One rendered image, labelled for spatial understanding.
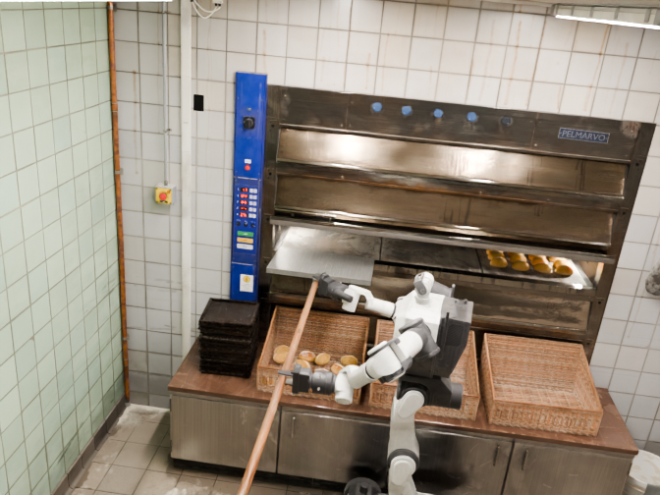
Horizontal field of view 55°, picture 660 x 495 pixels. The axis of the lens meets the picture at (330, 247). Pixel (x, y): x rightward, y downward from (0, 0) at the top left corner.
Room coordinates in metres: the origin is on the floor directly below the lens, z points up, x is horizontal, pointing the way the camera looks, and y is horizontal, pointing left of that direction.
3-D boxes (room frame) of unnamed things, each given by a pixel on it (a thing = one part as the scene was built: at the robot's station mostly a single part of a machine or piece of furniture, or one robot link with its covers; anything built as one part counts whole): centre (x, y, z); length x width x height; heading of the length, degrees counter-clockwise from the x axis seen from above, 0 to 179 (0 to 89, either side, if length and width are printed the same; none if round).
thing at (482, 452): (2.95, -0.44, 0.29); 2.42 x 0.56 x 0.58; 86
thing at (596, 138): (3.25, -0.58, 1.99); 1.80 x 0.08 x 0.21; 86
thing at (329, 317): (3.01, 0.03, 0.72); 0.56 x 0.49 x 0.28; 85
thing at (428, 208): (3.22, -0.57, 1.54); 1.79 x 0.11 x 0.19; 86
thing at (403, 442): (2.35, -0.42, 0.78); 0.18 x 0.15 x 0.47; 175
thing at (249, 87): (4.23, 0.40, 1.07); 1.93 x 0.16 x 2.15; 176
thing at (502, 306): (3.22, -0.57, 1.02); 1.79 x 0.11 x 0.19; 86
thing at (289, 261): (3.15, 0.03, 1.19); 0.55 x 0.36 x 0.03; 85
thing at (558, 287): (3.25, -0.58, 1.16); 1.80 x 0.06 x 0.04; 86
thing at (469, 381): (2.96, -0.57, 0.72); 0.56 x 0.49 x 0.28; 86
